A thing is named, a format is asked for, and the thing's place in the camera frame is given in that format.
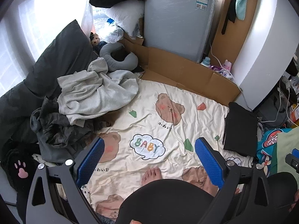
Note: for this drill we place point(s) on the white pillow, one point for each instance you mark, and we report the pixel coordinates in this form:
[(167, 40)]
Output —
[(123, 14)]

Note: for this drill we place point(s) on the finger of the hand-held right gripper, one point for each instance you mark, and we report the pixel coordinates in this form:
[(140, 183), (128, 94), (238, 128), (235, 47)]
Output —
[(293, 161)]

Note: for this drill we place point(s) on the grey washing machine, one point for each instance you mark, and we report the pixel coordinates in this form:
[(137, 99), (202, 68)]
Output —
[(177, 23)]

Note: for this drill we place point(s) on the white curved desk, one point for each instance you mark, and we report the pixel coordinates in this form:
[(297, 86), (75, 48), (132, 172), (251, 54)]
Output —
[(264, 51)]

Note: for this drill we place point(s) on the teal patterned blanket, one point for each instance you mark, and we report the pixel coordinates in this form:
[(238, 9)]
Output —
[(268, 142)]

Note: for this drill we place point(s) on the pale green cloth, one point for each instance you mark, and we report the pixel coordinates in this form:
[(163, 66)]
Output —
[(287, 140)]

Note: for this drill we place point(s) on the white black spotted fleece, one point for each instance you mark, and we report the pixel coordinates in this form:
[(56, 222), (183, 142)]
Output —
[(39, 158)]

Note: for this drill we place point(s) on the dark grey pillow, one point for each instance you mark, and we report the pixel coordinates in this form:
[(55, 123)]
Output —
[(60, 58)]

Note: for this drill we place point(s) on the pink bottle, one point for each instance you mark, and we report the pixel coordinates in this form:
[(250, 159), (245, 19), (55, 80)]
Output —
[(227, 65)]

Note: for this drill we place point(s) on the clear plastic bag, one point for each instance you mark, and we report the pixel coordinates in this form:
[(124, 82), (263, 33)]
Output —
[(112, 31)]

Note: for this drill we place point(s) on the camouflage garment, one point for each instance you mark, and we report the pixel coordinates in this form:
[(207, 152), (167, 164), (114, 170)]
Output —
[(58, 130)]

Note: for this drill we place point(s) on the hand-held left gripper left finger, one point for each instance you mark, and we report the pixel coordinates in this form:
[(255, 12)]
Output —
[(91, 163)]

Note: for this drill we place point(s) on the black paw print garment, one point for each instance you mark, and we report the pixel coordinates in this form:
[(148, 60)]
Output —
[(21, 168)]

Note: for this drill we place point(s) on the small plush doll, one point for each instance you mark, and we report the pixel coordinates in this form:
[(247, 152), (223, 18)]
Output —
[(95, 40)]

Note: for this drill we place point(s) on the light grey sweatshirt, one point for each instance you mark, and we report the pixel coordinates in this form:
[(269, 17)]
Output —
[(93, 93)]

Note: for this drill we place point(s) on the blue detergent bottle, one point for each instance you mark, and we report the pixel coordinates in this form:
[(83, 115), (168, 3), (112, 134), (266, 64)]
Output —
[(205, 61)]

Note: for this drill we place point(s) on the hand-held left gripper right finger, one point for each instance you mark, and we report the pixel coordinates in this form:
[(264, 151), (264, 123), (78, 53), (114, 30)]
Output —
[(209, 163)]

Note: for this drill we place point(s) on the black folded garment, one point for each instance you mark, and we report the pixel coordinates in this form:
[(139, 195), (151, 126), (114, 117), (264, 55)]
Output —
[(240, 130)]

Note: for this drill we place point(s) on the brown cardboard sheet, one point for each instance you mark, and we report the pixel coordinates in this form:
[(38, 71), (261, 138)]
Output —
[(182, 72)]

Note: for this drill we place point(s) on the grey backpack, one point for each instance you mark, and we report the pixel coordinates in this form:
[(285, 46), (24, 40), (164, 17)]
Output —
[(268, 107)]

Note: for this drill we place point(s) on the purple packet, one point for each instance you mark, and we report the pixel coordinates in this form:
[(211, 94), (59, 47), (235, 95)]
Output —
[(219, 71)]

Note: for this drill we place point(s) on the brown board panel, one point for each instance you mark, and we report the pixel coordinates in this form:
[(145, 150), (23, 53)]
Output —
[(222, 44)]

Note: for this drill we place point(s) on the teal towel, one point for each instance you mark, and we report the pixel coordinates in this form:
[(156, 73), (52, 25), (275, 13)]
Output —
[(243, 2)]

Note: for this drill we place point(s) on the white sheer curtain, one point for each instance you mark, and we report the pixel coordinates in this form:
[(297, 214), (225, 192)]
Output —
[(46, 16)]

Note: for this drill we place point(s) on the grey neck pillow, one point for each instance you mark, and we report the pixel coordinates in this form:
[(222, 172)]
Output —
[(109, 58)]

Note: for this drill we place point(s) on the cream bear print blanket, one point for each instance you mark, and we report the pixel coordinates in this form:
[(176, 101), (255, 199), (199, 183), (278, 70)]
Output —
[(144, 121)]

